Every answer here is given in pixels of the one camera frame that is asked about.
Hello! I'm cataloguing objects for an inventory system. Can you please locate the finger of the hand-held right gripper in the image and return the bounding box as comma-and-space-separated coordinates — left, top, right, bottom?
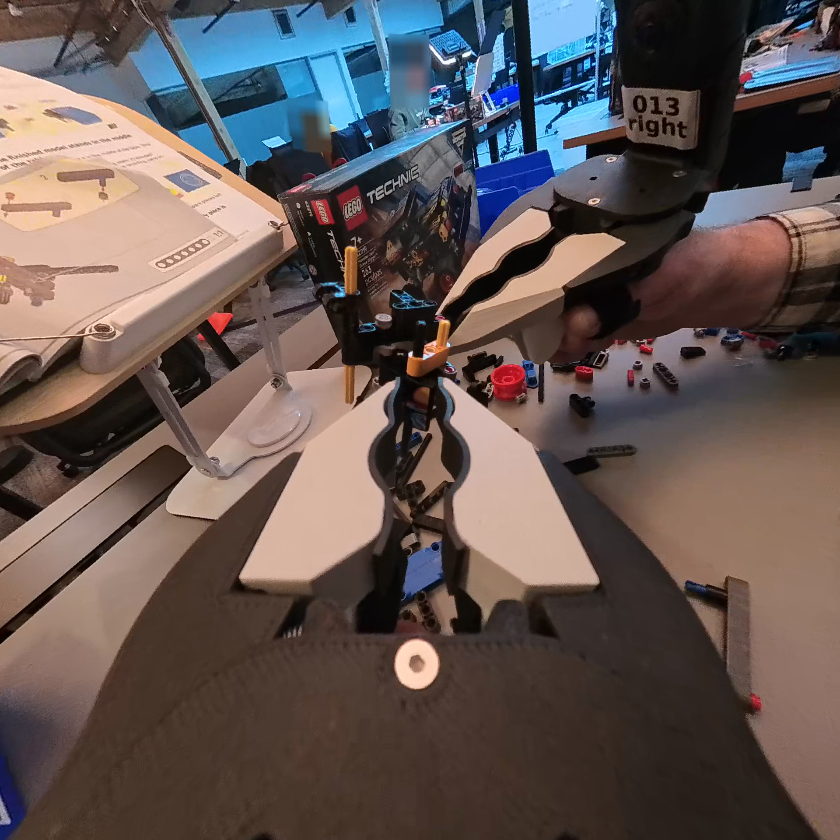
445, 235, 627, 354
436, 206, 559, 319

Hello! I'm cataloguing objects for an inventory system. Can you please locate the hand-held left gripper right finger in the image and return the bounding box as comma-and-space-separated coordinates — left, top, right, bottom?
444, 378, 601, 634

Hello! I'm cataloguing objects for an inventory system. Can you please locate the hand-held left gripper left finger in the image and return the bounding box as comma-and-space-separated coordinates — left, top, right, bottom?
238, 379, 404, 634

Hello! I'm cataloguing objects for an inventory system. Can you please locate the toy brick assembly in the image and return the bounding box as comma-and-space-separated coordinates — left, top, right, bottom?
317, 246, 454, 473

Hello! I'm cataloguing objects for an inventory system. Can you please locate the instruction booklet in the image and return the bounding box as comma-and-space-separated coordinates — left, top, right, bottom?
0, 66, 263, 395

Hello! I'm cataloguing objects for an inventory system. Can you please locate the person's right forearm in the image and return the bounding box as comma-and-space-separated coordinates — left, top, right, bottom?
748, 200, 840, 337

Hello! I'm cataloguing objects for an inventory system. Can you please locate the grey desk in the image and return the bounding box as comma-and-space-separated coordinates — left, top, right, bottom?
0, 177, 840, 840

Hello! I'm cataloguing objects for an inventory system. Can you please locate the person's right hand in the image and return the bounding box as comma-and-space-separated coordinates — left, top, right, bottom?
551, 218, 793, 365

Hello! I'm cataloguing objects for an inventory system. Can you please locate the black building toy box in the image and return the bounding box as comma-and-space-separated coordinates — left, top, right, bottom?
279, 118, 480, 303

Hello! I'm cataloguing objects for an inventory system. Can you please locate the white book stand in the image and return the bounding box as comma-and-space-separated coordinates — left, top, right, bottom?
0, 95, 378, 519

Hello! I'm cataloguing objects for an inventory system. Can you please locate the pile of small toy pieces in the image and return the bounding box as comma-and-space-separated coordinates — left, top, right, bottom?
459, 325, 788, 421

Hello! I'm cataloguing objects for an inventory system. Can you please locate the black pole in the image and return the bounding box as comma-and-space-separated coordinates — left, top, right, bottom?
511, 0, 538, 155

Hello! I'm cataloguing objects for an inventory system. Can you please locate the grey flat toy beam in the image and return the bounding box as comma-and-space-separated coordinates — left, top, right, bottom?
724, 576, 763, 713

